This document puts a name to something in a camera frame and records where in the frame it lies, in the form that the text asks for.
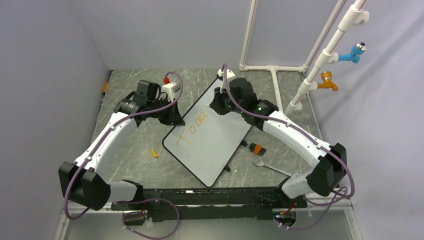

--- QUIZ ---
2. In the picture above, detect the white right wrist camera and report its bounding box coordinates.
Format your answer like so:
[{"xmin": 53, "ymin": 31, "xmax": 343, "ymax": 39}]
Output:
[{"xmin": 217, "ymin": 69, "xmax": 236, "ymax": 93}]

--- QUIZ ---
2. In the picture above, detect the orange black pen at wall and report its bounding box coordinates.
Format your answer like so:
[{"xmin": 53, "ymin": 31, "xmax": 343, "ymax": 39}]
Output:
[{"xmin": 101, "ymin": 74, "xmax": 111, "ymax": 103}]

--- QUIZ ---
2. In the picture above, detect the silver open-end wrench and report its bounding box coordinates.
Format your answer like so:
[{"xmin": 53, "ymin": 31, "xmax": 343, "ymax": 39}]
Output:
[{"xmin": 252, "ymin": 157, "xmax": 299, "ymax": 177}]

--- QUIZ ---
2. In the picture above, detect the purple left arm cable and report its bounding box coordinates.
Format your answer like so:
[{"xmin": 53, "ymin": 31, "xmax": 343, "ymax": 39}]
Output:
[{"xmin": 63, "ymin": 70, "xmax": 184, "ymax": 221}]

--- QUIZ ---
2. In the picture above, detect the white whiteboard black frame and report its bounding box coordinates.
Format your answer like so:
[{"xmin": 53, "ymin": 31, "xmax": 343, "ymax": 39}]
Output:
[{"xmin": 162, "ymin": 80, "xmax": 251, "ymax": 188}]

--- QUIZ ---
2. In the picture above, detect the black orange eraser block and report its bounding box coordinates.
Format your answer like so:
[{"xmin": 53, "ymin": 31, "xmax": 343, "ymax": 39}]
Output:
[{"xmin": 248, "ymin": 143, "xmax": 267, "ymax": 156}]

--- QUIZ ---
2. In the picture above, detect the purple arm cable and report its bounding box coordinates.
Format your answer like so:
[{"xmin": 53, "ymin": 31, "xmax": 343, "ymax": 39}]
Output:
[
  {"xmin": 221, "ymin": 63, "xmax": 355, "ymax": 232},
  {"xmin": 63, "ymin": 70, "xmax": 184, "ymax": 221}
]

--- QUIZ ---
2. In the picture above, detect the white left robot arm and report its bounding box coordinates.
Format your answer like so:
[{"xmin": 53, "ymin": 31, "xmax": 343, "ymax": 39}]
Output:
[{"xmin": 58, "ymin": 77, "xmax": 185, "ymax": 211}]

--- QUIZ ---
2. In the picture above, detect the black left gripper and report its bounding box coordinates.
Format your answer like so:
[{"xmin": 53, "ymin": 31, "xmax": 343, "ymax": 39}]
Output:
[{"xmin": 147, "ymin": 97, "xmax": 184, "ymax": 126}]

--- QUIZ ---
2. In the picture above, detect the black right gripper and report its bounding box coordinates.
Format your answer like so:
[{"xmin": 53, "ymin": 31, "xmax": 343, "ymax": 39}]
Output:
[{"xmin": 210, "ymin": 84, "xmax": 245, "ymax": 116}]

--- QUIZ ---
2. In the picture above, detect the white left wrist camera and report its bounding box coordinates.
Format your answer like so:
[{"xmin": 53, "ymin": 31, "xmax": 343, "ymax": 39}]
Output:
[{"xmin": 159, "ymin": 77, "xmax": 181, "ymax": 102}]

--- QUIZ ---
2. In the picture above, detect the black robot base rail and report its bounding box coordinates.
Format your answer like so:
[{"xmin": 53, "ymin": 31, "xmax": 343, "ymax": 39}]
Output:
[{"xmin": 111, "ymin": 187, "xmax": 308, "ymax": 222}]

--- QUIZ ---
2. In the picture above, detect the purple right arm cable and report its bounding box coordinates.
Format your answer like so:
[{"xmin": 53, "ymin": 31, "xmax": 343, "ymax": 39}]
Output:
[{"xmin": 221, "ymin": 63, "xmax": 355, "ymax": 232}]

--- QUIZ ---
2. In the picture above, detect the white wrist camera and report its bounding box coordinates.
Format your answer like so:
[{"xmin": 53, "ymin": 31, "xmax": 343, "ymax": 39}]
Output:
[
  {"xmin": 217, "ymin": 69, "xmax": 236, "ymax": 93},
  {"xmin": 159, "ymin": 77, "xmax": 181, "ymax": 102}
]

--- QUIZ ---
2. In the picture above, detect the white pvc pipe frame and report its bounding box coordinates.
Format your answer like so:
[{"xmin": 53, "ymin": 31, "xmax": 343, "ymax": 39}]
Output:
[{"xmin": 239, "ymin": 0, "xmax": 370, "ymax": 116}]

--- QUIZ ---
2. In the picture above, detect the orange marker cap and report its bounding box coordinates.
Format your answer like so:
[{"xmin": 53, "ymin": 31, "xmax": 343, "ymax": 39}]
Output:
[{"xmin": 151, "ymin": 149, "xmax": 158, "ymax": 158}]

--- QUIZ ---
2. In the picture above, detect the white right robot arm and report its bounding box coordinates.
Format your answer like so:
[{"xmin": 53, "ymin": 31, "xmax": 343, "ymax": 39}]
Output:
[{"xmin": 209, "ymin": 77, "xmax": 347, "ymax": 208}]

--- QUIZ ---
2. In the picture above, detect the blue faucet tap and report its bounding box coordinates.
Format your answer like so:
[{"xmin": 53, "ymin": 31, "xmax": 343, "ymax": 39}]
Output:
[{"xmin": 337, "ymin": 41, "xmax": 367, "ymax": 64}]

